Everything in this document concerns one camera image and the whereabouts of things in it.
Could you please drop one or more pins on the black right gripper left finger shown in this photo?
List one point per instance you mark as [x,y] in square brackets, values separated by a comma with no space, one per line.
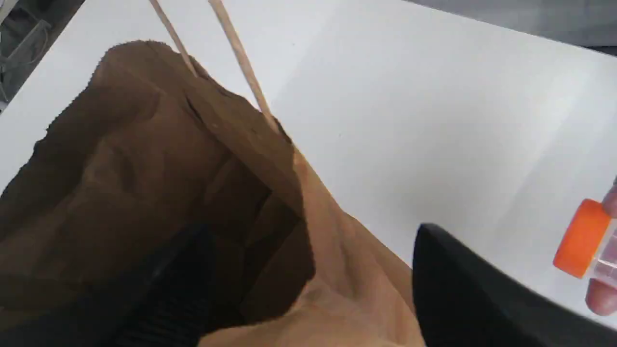
[164,301]

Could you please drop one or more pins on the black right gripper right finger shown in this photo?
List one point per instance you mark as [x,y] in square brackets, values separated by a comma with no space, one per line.
[463,301]

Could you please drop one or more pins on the brown paper bag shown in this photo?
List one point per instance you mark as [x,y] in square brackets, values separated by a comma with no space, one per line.
[153,145]

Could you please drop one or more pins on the person's right hand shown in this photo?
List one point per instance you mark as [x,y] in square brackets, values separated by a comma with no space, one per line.
[601,298]

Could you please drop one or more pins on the clear tube with orange caps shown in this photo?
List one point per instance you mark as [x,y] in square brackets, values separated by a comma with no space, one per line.
[589,245]

